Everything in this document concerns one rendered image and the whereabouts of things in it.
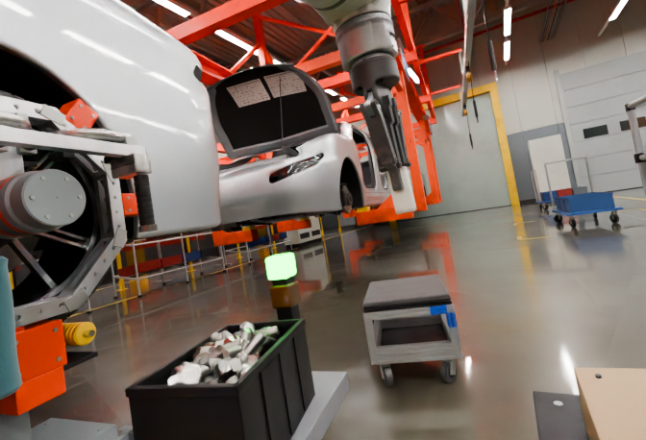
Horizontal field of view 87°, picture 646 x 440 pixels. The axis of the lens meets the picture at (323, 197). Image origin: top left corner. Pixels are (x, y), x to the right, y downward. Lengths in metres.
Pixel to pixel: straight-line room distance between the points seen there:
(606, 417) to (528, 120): 13.09
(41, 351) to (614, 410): 1.09
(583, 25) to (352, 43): 13.99
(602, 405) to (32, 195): 1.05
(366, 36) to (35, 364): 0.98
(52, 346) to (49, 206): 0.35
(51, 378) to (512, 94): 13.53
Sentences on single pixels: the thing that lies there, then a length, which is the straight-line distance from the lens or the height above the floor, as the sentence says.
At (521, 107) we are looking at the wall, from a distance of 13.67.
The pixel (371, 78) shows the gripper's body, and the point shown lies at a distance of 0.54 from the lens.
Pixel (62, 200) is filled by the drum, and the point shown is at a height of 0.84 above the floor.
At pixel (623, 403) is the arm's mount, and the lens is 0.68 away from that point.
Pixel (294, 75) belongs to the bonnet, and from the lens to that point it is 4.02.
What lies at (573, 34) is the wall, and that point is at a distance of 14.35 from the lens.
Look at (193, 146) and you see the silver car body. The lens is 1.65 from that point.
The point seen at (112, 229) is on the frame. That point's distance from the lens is 1.19.
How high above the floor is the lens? 0.72
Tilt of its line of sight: 3 degrees up
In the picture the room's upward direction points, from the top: 9 degrees counter-clockwise
